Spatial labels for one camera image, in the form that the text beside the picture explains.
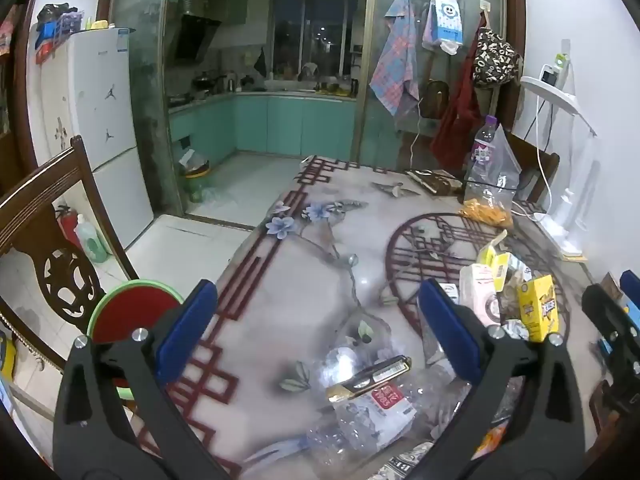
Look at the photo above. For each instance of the yellow box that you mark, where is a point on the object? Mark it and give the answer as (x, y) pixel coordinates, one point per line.
(497, 265)

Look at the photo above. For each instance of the white power strip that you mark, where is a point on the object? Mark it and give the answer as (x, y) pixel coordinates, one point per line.
(545, 220)

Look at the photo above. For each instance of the white refrigerator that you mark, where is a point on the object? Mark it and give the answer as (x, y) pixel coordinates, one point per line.
(100, 110)

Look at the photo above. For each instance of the plain wooden chair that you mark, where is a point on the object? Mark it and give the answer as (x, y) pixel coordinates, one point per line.
(542, 165)

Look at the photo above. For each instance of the purple cap water bottle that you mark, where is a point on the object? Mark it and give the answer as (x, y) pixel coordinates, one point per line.
(482, 155)

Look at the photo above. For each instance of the blue white wrapper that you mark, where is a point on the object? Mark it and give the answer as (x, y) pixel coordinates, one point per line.
(520, 270)

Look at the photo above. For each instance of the black gold cigarette pack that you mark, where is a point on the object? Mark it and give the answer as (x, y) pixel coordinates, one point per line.
(370, 377)

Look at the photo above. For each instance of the red fire extinguisher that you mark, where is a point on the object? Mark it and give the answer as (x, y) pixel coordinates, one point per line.
(67, 225)

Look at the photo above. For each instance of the blue plastic baskets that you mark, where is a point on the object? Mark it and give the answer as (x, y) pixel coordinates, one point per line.
(57, 30)

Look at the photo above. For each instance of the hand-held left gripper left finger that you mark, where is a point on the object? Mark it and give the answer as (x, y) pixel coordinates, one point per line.
(186, 330)

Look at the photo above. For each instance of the clear bag of orange snacks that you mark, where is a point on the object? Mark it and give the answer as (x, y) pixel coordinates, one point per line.
(492, 212)

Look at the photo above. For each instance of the black range hood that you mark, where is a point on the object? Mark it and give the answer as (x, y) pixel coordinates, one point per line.
(195, 37)

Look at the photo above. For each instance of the black wok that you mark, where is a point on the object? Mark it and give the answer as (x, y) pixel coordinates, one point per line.
(207, 82)

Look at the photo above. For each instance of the red garment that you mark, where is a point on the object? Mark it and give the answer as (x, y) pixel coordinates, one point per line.
(457, 125)

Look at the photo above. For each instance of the yellow green item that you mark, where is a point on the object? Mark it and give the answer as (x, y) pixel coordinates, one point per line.
(97, 24)

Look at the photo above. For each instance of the blue white hanging package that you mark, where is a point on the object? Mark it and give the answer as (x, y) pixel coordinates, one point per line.
(445, 20)

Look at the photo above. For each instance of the clear plastic wrappers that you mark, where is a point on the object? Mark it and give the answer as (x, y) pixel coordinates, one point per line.
(380, 410)

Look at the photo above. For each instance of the white paper ball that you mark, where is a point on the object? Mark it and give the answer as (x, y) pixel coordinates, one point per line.
(515, 330)

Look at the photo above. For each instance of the teal kitchen cabinets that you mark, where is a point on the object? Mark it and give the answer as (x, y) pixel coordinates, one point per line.
(280, 125)

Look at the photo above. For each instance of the plaid towel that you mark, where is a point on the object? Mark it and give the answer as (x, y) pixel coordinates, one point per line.
(395, 60)

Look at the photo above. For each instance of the yellow drink carton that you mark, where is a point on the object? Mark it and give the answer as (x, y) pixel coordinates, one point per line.
(537, 310)

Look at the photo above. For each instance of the red wall hanging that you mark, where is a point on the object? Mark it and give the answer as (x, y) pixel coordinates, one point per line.
(7, 30)

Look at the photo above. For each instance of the yellow floor item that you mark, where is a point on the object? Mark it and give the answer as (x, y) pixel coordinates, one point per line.
(7, 360)

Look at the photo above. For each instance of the brown paper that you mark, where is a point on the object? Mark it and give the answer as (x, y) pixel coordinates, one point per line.
(510, 300)

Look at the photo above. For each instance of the brown patterned bag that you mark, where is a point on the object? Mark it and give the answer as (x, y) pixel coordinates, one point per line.
(495, 57)

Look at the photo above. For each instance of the white desk lamp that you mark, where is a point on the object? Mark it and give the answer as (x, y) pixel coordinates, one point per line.
(575, 210)

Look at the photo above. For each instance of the orange snack bag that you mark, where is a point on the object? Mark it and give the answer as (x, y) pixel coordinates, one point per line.
(492, 440)

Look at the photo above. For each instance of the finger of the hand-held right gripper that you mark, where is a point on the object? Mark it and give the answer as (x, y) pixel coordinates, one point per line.
(632, 297)
(607, 312)

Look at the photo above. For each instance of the clear plastic wrap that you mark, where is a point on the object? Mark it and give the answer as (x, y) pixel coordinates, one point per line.
(350, 355)

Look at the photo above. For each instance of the brown patterned pouch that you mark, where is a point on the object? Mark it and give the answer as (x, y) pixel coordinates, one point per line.
(435, 182)

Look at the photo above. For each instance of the pink drink carton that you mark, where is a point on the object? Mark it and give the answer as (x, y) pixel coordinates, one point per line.
(477, 290)

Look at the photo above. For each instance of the green kitchen waste bin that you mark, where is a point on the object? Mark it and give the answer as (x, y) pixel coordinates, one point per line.
(195, 182)

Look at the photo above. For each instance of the green detergent bottle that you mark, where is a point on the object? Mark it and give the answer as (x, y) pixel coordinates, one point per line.
(92, 245)

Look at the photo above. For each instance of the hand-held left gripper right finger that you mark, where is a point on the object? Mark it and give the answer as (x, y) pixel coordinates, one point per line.
(450, 330)

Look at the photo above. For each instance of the kitchen window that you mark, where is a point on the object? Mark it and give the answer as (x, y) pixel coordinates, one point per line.
(315, 30)

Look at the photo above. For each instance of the carved wooden chair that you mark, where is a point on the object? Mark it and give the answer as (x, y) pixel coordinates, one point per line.
(45, 180)

